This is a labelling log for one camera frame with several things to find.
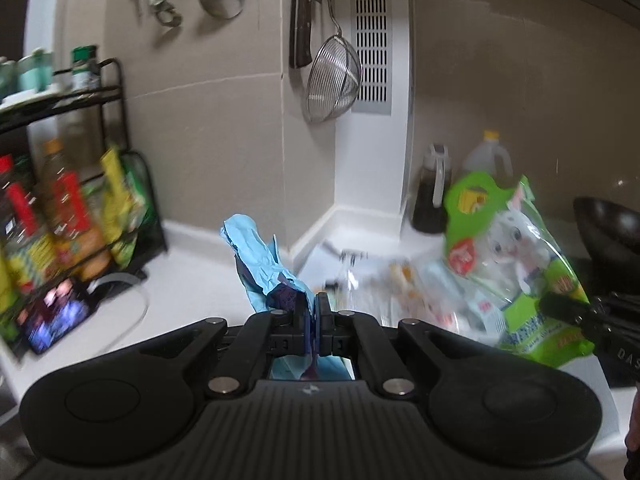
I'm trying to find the blue paper trash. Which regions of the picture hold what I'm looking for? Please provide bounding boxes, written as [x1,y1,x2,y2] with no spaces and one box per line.
[220,214,350,382]

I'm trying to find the green rabbit snack bag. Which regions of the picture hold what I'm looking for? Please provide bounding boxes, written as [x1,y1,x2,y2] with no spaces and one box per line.
[445,171,594,367]

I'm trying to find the black wok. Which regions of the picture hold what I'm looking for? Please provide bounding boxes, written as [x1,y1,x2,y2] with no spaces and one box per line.
[573,196,640,268]

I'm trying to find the dark soy sauce dispenser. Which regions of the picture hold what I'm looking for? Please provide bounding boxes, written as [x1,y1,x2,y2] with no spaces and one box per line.
[410,144,451,234]

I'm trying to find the large vinegar jug yellow cap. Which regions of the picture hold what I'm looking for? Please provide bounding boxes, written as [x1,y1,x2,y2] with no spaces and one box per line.
[461,130,514,188]

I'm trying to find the yellow green seasoning packets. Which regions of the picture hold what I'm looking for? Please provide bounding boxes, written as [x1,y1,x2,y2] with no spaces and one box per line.
[99,146,150,269]

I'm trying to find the oil bottle red label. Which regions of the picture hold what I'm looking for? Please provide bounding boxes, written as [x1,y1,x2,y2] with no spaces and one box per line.
[40,139,111,282]

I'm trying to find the smartphone with lit screen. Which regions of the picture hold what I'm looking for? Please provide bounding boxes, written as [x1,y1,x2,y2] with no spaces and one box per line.
[16,278,96,356]

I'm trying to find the steel mesh strainer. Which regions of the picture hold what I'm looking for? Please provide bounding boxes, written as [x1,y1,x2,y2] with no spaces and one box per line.
[305,0,362,124]

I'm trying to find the sauce bottle red cap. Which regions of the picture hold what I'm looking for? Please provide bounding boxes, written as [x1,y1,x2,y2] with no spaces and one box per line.
[1,155,58,295]

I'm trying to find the green cap spice jar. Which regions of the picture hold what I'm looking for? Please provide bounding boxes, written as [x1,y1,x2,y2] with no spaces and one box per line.
[70,44,100,91]

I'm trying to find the white charging cable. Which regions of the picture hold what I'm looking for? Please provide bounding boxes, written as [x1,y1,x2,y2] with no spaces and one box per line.
[86,272,152,356]

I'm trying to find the black wire spice rack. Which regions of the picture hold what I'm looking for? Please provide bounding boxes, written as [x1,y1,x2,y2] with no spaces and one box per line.
[0,57,170,361]

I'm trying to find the silver wall vent grille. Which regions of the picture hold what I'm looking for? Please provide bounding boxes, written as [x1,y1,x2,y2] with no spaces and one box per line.
[350,0,393,115]

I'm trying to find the dark handled kitchen knife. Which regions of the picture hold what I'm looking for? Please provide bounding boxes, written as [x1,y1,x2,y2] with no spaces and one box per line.
[288,0,316,70]

